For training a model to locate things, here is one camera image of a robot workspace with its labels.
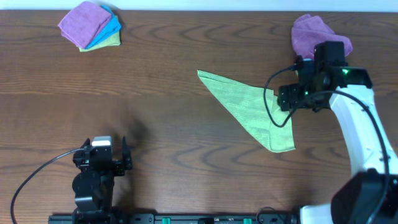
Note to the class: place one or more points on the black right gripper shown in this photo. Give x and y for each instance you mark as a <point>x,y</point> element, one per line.
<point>288,98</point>

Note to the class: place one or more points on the green microfibre cloth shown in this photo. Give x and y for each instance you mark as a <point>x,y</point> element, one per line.
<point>254,108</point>

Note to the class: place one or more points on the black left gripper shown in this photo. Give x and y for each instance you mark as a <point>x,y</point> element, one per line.
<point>104,165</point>

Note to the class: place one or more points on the folded purple cloth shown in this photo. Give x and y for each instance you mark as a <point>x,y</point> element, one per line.
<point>83,23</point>

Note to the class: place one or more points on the folded green cloth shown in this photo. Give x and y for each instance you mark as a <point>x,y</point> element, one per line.
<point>113,40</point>

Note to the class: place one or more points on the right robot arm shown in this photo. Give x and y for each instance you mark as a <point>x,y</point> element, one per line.
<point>370,196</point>

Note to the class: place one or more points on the folded blue cloth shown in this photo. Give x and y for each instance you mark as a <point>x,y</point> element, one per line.
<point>112,27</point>

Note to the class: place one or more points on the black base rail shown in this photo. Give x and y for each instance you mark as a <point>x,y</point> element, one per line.
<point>147,218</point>

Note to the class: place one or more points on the crumpled purple cloth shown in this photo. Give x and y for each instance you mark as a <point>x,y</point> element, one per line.
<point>308,31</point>

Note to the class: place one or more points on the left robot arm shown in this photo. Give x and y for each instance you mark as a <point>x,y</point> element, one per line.
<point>93,186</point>

